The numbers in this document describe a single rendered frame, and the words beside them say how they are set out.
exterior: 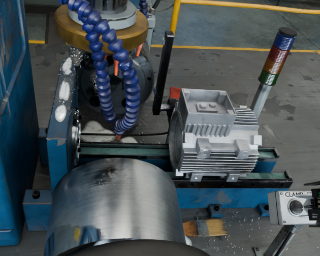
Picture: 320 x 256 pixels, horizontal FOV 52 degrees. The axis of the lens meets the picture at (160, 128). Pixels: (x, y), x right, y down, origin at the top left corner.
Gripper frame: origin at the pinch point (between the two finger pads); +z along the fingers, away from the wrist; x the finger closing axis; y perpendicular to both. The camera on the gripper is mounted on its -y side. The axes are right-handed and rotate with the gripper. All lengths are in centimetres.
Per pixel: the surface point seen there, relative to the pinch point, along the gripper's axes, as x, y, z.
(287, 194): -2.7, 1.3, 5.9
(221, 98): -27.9, 10.7, 16.0
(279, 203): -0.8, 3.3, 6.2
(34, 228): 4, 57, 34
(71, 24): -32, 47, -5
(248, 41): -199, -131, 264
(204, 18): -248, -91, 296
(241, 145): -15.3, 6.7, 14.8
